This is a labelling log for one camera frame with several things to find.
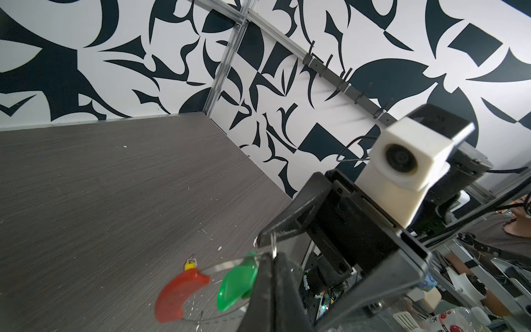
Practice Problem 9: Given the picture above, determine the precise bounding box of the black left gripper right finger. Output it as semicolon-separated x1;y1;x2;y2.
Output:
272;253;315;332

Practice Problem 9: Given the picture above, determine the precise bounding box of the seated person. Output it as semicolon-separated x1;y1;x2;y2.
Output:
443;194;531;316

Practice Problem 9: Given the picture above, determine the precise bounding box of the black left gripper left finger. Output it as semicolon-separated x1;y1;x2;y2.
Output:
237;254;275;332

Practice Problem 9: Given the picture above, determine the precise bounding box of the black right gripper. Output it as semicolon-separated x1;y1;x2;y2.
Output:
257;170;431;331

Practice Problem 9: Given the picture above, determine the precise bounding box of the plastic bottle red label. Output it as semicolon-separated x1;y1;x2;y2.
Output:
425;307;478;332

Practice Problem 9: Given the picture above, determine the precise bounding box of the black wall hook rack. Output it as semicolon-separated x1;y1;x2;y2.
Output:
303;41;397;127

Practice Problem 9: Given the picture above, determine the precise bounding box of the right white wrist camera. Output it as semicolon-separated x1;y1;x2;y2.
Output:
355;104;475;228

